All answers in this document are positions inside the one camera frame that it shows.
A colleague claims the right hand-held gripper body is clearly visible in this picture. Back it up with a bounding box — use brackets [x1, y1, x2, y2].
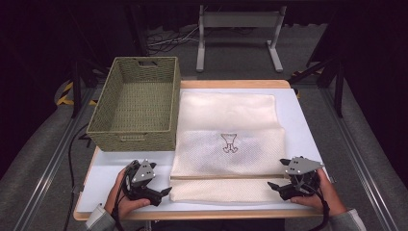
[278, 156, 325, 201]

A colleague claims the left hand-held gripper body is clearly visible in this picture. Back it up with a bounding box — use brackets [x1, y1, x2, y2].
[123, 159, 163, 206]

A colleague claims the green woven basket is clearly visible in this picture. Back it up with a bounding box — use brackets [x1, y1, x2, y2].
[86, 56, 182, 152]

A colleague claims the cream mesh laundry bag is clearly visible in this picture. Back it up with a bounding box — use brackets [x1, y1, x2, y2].
[168, 90, 292, 205]

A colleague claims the person's left hand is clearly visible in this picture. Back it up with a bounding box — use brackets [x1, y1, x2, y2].
[104, 167, 152, 219]

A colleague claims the person's right hand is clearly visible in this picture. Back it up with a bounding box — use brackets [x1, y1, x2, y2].
[290, 167, 347, 218]

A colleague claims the white table mat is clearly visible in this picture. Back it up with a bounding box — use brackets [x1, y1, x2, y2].
[76, 88, 330, 214]

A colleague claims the black metal stand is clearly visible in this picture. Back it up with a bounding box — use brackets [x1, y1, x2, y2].
[70, 57, 110, 119]
[288, 57, 345, 118]

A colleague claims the yellow black hazard tape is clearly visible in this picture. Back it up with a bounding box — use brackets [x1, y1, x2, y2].
[290, 67, 324, 99]
[56, 81, 98, 107]

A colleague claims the grey metal stand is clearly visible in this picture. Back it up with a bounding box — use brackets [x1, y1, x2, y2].
[195, 4, 288, 73]

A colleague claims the left hand-held gripper cable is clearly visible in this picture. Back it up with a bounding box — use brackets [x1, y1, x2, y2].
[110, 167, 136, 231]

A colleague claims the hand-held gripper cable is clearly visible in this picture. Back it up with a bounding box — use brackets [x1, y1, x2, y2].
[307, 184, 331, 231]
[110, 167, 136, 231]

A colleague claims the metal floor rail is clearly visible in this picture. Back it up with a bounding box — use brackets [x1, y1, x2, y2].
[13, 86, 97, 231]
[319, 87, 400, 231]

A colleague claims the right hand-held gripper cable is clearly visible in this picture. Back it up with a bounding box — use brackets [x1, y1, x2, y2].
[307, 184, 331, 231]

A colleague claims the black floor cable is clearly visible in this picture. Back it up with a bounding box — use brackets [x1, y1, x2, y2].
[65, 123, 89, 225]

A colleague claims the bundle of floor cables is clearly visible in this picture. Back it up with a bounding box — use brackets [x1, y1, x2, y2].
[146, 26, 200, 55]

